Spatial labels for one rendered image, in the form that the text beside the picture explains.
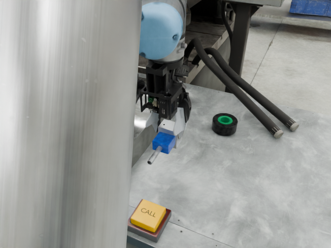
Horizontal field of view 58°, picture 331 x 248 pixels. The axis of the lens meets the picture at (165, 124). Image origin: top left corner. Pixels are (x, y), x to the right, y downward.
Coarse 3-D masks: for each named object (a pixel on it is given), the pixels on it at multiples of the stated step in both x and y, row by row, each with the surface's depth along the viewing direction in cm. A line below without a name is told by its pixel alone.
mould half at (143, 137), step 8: (144, 80) 112; (144, 96) 91; (136, 104) 90; (136, 112) 88; (144, 112) 88; (136, 120) 87; (144, 120) 87; (136, 128) 85; (144, 128) 85; (152, 128) 90; (136, 136) 82; (144, 136) 86; (152, 136) 92; (136, 144) 82; (144, 144) 88; (136, 152) 84; (136, 160) 85
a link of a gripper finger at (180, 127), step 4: (180, 108) 67; (180, 112) 67; (176, 116) 66; (180, 116) 68; (176, 120) 66; (180, 120) 68; (184, 120) 68; (176, 124) 66; (180, 124) 68; (184, 124) 69; (176, 128) 66; (180, 128) 68; (184, 128) 70; (176, 132) 67; (180, 132) 71; (180, 136) 72
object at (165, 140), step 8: (168, 120) 75; (160, 128) 73; (168, 128) 72; (160, 136) 72; (168, 136) 72; (176, 136) 72; (152, 144) 71; (160, 144) 70; (168, 144) 70; (176, 144) 74; (168, 152) 71; (152, 160) 67
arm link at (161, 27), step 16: (144, 0) 43; (160, 0) 43; (176, 0) 47; (144, 16) 40; (160, 16) 40; (176, 16) 42; (144, 32) 41; (160, 32) 41; (176, 32) 41; (144, 48) 43; (160, 48) 42
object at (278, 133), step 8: (216, 64) 112; (216, 72) 109; (224, 72) 109; (224, 80) 107; (232, 88) 104; (240, 96) 102; (248, 104) 100; (256, 112) 98; (264, 120) 96; (272, 128) 94; (280, 136) 94
